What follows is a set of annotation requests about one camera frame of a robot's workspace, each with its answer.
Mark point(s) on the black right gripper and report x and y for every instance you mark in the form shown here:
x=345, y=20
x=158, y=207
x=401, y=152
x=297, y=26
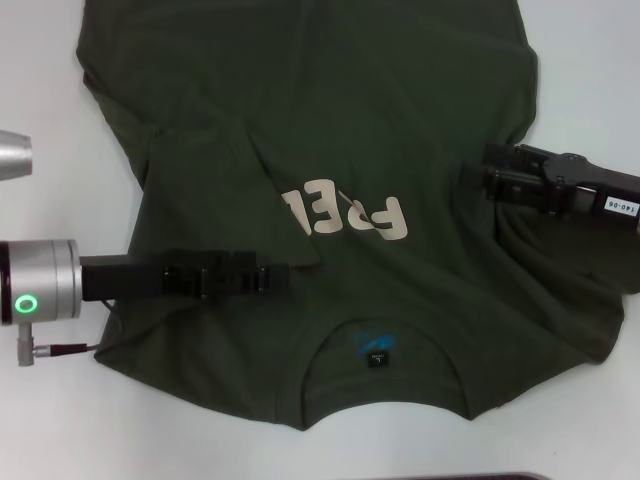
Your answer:
x=575, y=185

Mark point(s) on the dark green printed T-shirt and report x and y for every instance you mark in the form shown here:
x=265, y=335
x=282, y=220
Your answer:
x=350, y=100

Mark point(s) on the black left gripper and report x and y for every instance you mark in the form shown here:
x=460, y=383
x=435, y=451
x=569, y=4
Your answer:
x=130, y=277

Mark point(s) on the white number label sticker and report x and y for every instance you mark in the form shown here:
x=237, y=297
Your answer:
x=619, y=206

